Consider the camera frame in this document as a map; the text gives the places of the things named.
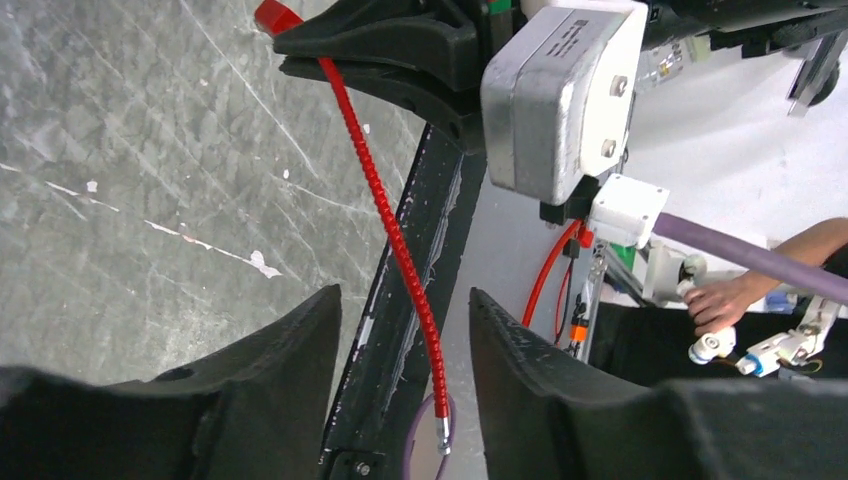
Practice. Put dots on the red cable lock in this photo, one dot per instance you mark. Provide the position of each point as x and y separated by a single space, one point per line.
441 399

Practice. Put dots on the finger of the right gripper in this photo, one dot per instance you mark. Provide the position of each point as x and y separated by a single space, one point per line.
455 112
437 38

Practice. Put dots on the person forearm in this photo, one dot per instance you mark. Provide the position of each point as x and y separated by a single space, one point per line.
822 245

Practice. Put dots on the person hand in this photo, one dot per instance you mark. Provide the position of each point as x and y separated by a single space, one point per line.
716 306

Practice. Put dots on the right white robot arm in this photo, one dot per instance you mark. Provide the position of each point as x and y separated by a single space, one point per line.
759 28

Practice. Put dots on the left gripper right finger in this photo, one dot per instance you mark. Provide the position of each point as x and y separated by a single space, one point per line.
545 415

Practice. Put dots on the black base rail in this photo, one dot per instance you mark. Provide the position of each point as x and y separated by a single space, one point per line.
379 400

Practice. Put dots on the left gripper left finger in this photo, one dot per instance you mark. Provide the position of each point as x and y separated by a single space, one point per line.
252 410

